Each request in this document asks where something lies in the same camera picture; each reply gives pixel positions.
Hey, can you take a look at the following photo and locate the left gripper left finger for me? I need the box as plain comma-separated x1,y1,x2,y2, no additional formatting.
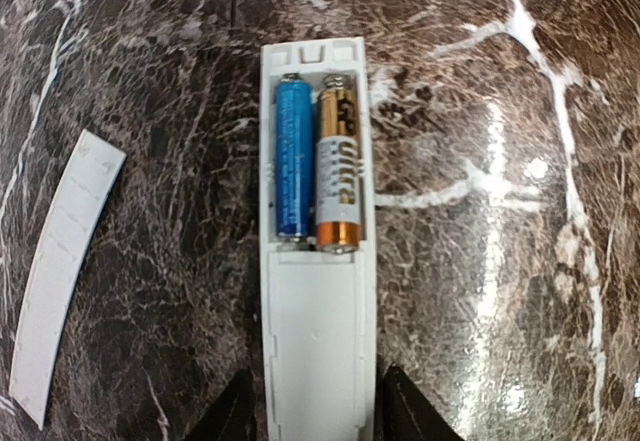
185,369,257,441

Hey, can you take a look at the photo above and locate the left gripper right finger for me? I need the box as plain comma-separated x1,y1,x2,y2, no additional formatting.
382,365,463,441

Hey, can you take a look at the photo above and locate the white remote control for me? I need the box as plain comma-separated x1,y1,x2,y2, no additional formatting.
259,37,377,440

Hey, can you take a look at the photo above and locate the blue battery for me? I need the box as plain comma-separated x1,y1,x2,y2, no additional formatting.
275,73,314,240

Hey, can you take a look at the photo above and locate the white remote battery cover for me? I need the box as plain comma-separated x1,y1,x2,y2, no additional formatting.
9,130,126,429

